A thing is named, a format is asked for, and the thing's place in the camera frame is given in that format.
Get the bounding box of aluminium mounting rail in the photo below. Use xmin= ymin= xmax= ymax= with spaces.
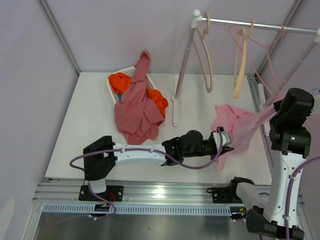
xmin=31 ymin=181 xmax=306 ymax=207

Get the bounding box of light pink t shirt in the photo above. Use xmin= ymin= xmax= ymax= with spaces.
xmin=211 ymin=104 xmax=276 ymax=171

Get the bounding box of orange t shirt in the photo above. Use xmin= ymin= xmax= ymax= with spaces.
xmin=108 ymin=72 xmax=169 ymax=132

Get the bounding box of beige wooden hanger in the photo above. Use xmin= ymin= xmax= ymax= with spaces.
xmin=232 ymin=19 xmax=255 ymax=99
xmin=192 ymin=11 xmax=214 ymax=93

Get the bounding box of dusty red t shirt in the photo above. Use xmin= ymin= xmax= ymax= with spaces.
xmin=108 ymin=50 xmax=169 ymax=145

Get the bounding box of teal t shirt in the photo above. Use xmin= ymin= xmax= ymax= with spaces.
xmin=117 ymin=93 xmax=122 ymax=102

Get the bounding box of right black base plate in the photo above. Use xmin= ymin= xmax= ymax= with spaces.
xmin=206 ymin=186 xmax=243 ymax=204

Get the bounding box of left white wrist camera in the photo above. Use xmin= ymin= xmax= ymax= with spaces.
xmin=211 ymin=126 xmax=232 ymax=148

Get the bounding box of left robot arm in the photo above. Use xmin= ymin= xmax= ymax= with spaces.
xmin=83 ymin=127 xmax=233 ymax=201

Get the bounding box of white metal clothes rack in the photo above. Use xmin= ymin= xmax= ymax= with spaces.
xmin=171 ymin=9 xmax=320 ymax=137

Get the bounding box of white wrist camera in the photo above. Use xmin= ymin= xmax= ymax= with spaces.
xmin=311 ymin=88 xmax=320 ymax=115
xmin=211 ymin=126 xmax=232 ymax=148

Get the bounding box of white slotted cable duct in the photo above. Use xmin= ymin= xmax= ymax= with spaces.
xmin=42 ymin=203 xmax=232 ymax=216

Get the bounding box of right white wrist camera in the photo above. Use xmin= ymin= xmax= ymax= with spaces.
xmin=311 ymin=88 xmax=320 ymax=115

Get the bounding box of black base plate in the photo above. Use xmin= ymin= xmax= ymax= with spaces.
xmin=206 ymin=186 xmax=243 ymax=204
xmin=78 ymin=185 xmax=124 ymax=202

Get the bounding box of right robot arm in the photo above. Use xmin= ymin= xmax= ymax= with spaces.
xmin=227 ymin=88 xmax=315 ymax=240

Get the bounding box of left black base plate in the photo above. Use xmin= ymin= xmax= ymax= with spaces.
xmin=78 ymin=185 xmax=124 ymax=202

